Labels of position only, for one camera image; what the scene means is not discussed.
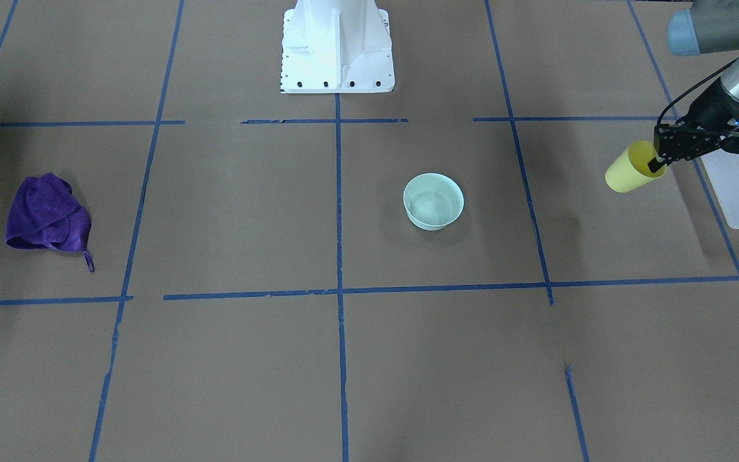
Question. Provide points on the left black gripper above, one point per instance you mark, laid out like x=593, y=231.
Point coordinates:
x=709, y=110

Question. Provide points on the yellow plastic cup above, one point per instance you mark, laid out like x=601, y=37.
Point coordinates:
x=629, y=171

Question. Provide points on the purple microfiber cloth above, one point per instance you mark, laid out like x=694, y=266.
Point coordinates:
x=45, y=215

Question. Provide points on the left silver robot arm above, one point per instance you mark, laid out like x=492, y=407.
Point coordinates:
x=709, y=27

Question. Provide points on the mint green bowl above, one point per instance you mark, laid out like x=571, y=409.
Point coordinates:
x=432, y=201

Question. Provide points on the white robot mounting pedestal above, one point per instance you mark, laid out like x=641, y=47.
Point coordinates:
x=336, y=47

